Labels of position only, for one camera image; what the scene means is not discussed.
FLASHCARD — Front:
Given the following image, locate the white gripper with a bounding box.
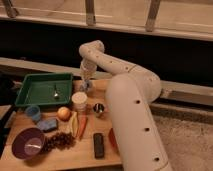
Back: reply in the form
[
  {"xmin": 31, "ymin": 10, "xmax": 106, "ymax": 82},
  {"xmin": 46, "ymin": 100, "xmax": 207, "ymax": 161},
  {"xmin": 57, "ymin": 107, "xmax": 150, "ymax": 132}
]
[{"xmin": 80, "ymin": 60, "xmax": 97, "ymax": 80}]

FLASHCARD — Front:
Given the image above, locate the blue grey towel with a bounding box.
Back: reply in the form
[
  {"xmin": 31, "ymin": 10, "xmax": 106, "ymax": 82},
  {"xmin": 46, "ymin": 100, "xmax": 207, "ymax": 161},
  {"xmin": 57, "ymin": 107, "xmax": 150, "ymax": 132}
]
[{"xmin": 79, "ymin": 80, "xmax": 93, "ymax": 93}]

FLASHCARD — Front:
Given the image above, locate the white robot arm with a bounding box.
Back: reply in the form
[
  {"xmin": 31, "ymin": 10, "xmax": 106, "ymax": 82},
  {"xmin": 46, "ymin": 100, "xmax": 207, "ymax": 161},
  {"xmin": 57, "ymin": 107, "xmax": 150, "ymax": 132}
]
[{"xmin": 79, "ymin": 40, "xmax": 173, "ymax": 171}]

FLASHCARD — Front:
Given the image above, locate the white lidded jar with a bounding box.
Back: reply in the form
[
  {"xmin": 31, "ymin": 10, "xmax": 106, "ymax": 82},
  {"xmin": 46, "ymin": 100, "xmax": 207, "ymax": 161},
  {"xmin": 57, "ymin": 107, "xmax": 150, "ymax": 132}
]
[{"xmin": 71, "ymin": 92, "xmax": 87, "ymax": 112}]

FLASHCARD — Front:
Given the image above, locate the small metal cup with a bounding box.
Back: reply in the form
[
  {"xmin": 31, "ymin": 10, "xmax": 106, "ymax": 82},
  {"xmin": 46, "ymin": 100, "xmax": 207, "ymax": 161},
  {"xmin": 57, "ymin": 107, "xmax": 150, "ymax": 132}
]
[{"xmin": 93, "ymin": 103, "xmax": 105, "ymax": 117}]

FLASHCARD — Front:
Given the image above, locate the metal spoon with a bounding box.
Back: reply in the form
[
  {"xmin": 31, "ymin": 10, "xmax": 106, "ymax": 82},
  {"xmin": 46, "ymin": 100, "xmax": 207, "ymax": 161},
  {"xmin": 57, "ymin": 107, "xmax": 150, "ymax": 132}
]
[{"xmin": 54, "ymin": 84, "xmax": 59, "ymax": 99}]

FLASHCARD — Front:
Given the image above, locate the orange carrot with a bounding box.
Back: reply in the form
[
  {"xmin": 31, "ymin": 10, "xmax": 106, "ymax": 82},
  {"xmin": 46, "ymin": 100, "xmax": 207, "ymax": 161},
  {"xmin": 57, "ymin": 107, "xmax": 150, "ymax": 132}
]
[{"xmin": 77, "ymin": 115, "xmax": 88, "ymax": 140}]

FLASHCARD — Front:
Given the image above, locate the red yellow apple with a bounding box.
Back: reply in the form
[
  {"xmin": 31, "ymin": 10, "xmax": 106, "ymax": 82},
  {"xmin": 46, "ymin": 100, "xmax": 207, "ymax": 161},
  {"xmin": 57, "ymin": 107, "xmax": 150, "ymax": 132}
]
[{"xmin": 57, "ymin": 107, "xmax": 71, "ymax": 121}]

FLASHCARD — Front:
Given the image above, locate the yellow banana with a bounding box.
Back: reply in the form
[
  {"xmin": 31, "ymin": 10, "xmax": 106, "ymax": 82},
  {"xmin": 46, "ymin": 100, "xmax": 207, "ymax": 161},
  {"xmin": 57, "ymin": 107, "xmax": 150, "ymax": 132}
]
[{"xmin": 67, "ymin": 112, "xmax": 78, "ymax": 137}]

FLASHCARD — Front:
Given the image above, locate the green plastic tray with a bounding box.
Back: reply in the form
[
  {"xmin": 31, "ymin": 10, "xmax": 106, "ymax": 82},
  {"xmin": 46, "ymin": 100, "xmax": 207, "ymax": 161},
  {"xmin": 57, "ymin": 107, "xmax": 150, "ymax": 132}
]
[{"xmin": 15, "ymin": 73, "xmax": 73, "ymax": 107}]

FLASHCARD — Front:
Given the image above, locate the blue sponge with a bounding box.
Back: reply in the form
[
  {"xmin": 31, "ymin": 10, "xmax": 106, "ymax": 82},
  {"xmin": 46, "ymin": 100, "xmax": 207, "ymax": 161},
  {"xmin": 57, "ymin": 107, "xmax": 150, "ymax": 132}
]
[{"xmin": 37, "ymin": 118, "xmax": 58, "ymax": 132}]

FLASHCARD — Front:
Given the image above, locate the blue plastic cup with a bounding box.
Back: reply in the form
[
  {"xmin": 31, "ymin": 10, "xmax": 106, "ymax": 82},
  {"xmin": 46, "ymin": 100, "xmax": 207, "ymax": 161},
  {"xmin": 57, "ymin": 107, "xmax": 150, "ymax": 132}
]
[{"xmin": 25, "ymin": 105, "xmax": 41, "ymax": 122}]

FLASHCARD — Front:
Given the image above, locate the black remote control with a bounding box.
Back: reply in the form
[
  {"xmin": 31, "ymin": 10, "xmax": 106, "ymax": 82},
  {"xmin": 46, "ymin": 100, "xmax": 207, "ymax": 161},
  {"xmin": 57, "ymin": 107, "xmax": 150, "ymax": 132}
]
[{"xmin": 93, "ymin": 133, "xmax": 105, "ymax": 159}]

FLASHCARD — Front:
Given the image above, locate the orange bowl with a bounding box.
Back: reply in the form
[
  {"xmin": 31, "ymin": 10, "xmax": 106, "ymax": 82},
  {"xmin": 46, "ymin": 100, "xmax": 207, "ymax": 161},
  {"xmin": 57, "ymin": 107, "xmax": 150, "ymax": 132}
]
[{"xmin": 108, "ymin": 128, "xmax": 118, "ymax": 151}]

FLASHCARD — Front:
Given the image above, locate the dark grape bunch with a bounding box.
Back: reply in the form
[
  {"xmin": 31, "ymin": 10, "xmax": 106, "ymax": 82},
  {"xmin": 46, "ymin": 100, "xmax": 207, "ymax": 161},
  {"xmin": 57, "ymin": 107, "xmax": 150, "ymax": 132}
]
[{"xmin": 42, "ymin": 132, "xmax": 75, "ymax": 153}]

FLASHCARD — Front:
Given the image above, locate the purple bowl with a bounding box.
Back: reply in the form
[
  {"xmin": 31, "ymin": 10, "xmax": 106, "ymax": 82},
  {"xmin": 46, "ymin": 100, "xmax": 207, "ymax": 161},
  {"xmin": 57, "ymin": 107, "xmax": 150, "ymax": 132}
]
[{"xmin": 12, "ymin": 127, "xmax": 45, "ymax": 160}]

